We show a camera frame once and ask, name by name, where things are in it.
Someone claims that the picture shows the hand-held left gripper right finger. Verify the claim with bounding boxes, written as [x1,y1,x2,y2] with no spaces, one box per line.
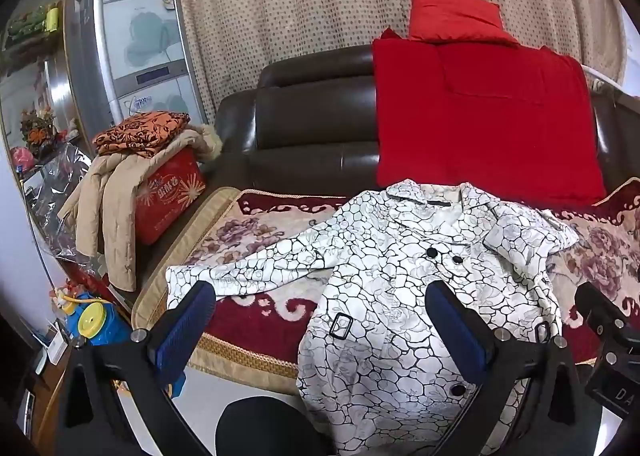
[425,280,603,456]

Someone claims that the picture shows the red printed box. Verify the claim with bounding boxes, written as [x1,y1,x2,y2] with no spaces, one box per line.
[132,148,208,245]

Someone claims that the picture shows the blue toy with yellow lid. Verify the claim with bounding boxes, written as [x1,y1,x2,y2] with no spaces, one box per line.
[59,292,187,398]

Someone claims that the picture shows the clear plastic sheet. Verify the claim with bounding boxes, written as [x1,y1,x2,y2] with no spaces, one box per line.
[24,142,103,259]

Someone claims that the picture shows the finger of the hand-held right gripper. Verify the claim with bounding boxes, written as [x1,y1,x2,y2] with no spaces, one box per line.
[574,281,630,338]

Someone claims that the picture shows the orange black-patterned cloth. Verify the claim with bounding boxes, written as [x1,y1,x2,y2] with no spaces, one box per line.
[92,111,193,158]

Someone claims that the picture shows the beige padded jacket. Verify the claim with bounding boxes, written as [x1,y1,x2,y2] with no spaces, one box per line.
[57,123,223,293]

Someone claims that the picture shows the black round object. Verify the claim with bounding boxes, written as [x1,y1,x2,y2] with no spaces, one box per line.
[216,397,323,456]

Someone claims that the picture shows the red pillow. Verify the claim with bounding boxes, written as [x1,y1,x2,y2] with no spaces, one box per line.
[407,0,521,44]

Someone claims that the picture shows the white pipe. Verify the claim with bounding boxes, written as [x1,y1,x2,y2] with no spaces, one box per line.
[580,63,640,99]

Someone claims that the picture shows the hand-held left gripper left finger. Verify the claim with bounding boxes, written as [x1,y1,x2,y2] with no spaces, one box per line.
[59,280,221,456]

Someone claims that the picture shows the floral red sofa cover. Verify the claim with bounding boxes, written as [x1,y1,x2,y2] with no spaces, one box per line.
[132,176,640,397]

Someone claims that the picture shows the brown leather sofa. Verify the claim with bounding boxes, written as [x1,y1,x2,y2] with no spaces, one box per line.
[212,43,640,217]

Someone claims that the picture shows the artificial flower bouquet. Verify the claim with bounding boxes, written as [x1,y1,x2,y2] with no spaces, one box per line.
[19,105,60,149]

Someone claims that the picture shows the white black-patterned coat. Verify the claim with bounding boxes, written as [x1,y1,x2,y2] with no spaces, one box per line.
[165,179,581,456]

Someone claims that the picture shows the green and yellow packets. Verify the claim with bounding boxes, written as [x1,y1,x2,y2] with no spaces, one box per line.
[6,5,62,43]

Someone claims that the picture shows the red blanket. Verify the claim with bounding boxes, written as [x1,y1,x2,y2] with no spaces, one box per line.
[372,28,608,207]

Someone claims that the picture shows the silver refrigerator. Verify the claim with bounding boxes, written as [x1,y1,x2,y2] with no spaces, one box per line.
[65,0,208,126]

